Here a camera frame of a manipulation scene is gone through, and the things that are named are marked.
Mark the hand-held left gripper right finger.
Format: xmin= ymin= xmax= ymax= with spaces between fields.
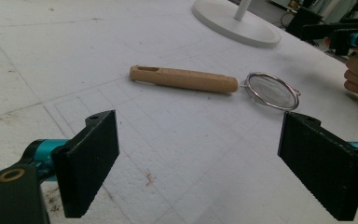
xmin=277 ymin=111 xmax=358 ymax=222

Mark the wooden-handled mesh strainer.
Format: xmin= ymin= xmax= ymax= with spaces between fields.
xmin=129 ymin=64 xmax=302 ymax=112

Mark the white hook stand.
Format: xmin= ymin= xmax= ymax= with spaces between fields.
xmin=191 ymin=0 xmax=282 ymax=49

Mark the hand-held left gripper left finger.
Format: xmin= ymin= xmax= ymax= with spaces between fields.
xmin=21 ymin=109 xmax=120 ymax=218

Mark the white gridded foam mat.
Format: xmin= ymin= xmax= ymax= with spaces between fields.
xmin=0 ymin=0 xmax=358 ymax=224

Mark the black box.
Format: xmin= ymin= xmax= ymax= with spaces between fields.
xmin=285 ymin=7 xmax=324 ymax=39

